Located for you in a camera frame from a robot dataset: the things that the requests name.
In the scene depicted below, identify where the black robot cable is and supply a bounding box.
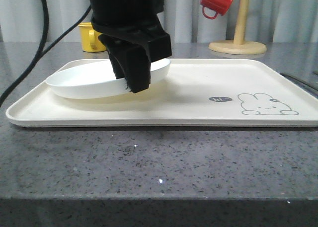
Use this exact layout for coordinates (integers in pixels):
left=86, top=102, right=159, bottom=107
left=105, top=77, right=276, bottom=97
left=0, top=0, right=92, bottom=108

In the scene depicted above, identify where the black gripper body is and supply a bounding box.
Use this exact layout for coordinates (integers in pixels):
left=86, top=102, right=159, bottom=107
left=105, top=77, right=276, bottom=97
left=91, top=16, right=172, bottom=61

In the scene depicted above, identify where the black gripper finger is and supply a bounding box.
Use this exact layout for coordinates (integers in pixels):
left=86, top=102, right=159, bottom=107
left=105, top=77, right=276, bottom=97
left=125, top=45, right=151, bottom=93
left=98, top=34, right=125, bottom=79

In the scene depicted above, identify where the red enamel mug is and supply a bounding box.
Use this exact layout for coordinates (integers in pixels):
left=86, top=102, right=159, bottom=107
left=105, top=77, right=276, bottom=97
left=200, top=0, right=233, bottom=19

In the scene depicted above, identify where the silver metal fork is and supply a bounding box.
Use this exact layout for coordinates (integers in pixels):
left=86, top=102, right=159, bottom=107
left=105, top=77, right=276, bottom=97
left=280, top=73, right=318, bottom=98

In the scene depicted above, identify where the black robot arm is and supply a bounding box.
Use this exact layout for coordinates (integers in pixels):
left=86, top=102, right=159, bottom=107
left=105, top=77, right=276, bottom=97
left=89, top=0, right=172, bottom=93

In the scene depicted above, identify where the grey curtain backdrop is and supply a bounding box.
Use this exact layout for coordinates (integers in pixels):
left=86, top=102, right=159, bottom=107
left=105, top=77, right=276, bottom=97
left=0, top=0, right=318, bottom=43

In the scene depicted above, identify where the wooden mug tree stand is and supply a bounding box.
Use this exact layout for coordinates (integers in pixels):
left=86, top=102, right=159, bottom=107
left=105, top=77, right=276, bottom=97
left=209, top=0, right=267, bottom=55

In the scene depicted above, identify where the cream rabbit serving tray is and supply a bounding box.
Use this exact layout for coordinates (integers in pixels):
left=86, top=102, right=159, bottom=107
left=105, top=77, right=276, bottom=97
left=6, top=59, right=318, bottom=127

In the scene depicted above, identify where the yellow enamel mug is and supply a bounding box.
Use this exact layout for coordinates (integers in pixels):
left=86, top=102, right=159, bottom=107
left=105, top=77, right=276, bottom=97
left=78, top=22, right=106, bottom=53

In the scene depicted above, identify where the white round plate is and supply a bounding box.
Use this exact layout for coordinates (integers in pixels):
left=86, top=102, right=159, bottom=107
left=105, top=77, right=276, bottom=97
left=45, top=58, right=171, bottom=99

